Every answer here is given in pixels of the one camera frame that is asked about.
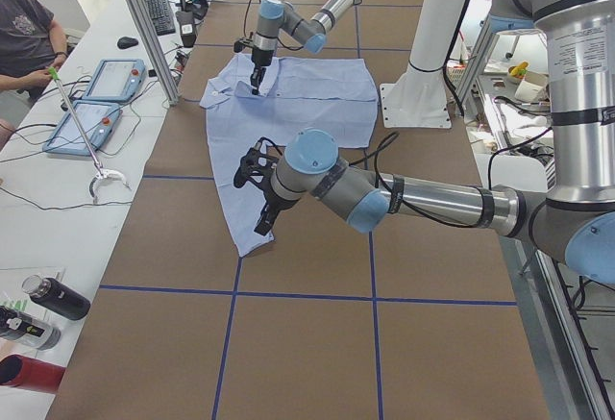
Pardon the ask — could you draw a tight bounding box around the light blue striped shirt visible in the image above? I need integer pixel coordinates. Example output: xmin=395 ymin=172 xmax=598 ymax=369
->
xmin=200 ymin=54 xmax=378 ymax=256

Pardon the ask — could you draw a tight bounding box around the grey box with label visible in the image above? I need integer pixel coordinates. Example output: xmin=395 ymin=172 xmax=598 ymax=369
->
xmin=175 ymin=11 xmax=197 ymax=48

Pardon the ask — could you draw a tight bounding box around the black keyboard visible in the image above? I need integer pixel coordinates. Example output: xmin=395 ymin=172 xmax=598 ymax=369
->
xmin=143 ymin=0 xmax=176 ymax=36

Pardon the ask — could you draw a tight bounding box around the black computer mouse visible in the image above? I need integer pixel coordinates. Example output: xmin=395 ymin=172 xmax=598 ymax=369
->
xmin=116 ymin=37 xmax=139 ymax=50

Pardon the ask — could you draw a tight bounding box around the upper blue teach pendant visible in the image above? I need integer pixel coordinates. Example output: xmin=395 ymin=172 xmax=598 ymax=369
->
xmin=82 ymin=59 xmax=147 ymax=104

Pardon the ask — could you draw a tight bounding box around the reacher grabber tool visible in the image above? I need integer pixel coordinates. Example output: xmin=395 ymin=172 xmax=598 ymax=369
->
xmin=48 ymin=66 xmax=130 ymax=205

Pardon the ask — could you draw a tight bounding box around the seated person grey shirt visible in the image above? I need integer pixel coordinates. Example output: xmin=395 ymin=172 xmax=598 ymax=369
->
xmin=0 ymin=0 xmax=69 ymax=152

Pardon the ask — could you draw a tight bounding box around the black water bottle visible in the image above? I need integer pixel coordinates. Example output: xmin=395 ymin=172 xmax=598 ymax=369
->
xmin=22 ymin=275 xmax=90 ymax=321

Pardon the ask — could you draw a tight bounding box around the grey labelled bottle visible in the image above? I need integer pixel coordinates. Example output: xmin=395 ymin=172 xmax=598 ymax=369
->
xmin=1 ymin=306 xmax=62 ymax=351

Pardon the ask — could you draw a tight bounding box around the red cylinder tube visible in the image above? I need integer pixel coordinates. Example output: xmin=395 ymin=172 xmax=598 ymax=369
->
xmin=1 ymin=355 xmax=65 ymax=394

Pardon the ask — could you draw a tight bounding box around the aluminium frame post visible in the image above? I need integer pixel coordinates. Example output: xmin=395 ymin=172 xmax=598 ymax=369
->
xmin=126 ymin=0 xmax=180 ymax=106

